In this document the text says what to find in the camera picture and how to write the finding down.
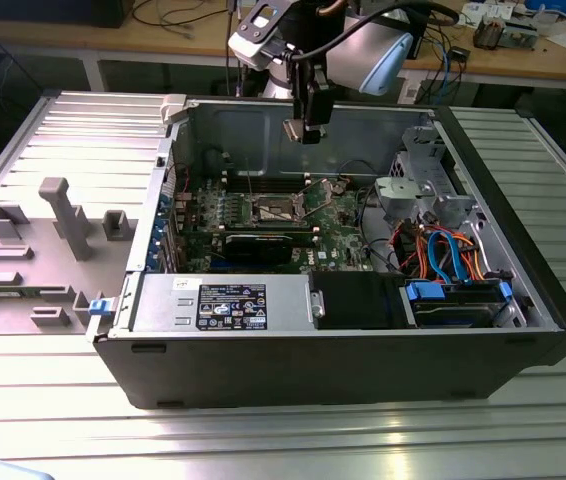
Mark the hard disk in blue carrier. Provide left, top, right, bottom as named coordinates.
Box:
left=400, top=279, right=514, bottom=329

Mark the silver metal drive cage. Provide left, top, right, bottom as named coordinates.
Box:
left=373, top=124, right=484, bottom=236

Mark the green motherboard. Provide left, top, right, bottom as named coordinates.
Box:
left=172, top=174, right=379, bottom=274

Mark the black PC case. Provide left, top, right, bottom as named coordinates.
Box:
left=85, top=92, right=566, bottom=411

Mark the grey electronic device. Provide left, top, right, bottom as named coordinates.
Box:
left=500, top=17, right=539, bottom=51

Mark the wooden desk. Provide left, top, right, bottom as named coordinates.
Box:
left=0, top=0, right=566, bottom=94

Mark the blue wire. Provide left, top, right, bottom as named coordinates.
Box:
left=426, top=227, right=469, bottom=286

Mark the black power supply label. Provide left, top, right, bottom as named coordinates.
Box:
left=197, top=283, right=268, bottom=332

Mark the silver CPU plate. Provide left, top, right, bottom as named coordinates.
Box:
left=283, top=118, right=309, bottom=142

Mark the orange wire bundle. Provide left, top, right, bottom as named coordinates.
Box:
left=442, top=227, right=489, bottom=282

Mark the black graphics card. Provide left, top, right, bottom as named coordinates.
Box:
left=222, top=232, right=294, bottom=266

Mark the red orange wire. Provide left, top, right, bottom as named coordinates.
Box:
left=387, top=219, right=432, bottom=276

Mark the thin metal locking lever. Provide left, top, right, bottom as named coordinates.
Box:
left=244, top=158, right=258, bottom=202
left=261, top=207, right=295, bottom=224

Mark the large black box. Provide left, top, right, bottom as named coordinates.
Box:
left=0, top=0, right=127, bottom=29

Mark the black camera cable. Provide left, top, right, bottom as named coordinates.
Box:
left=285, top=0, right=464, bottom=64

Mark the upright black box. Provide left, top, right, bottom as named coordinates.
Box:
left=409, top=22, right=428, bottom=61

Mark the blue network cable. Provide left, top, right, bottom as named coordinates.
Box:
left=432, top=39, right=457, bottom=101

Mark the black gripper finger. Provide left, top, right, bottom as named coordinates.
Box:
left=291, top=64, right=335, bottom=147

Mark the CPU socket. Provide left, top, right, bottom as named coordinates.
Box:
left=248, top=192, right=310, bottom=226

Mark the metal heat sink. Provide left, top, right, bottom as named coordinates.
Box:
left=472, top=14, right=502, bottom=50

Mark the white camera with black bracket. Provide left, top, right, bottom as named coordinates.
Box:
left=226, top=0, right=287, bottom=69

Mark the grey parts rack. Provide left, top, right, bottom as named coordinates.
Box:
left=0, top=177, right=137, bottom=336

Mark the silver power supply unit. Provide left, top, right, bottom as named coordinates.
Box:
left=132, top=273, right=314, bottom=334

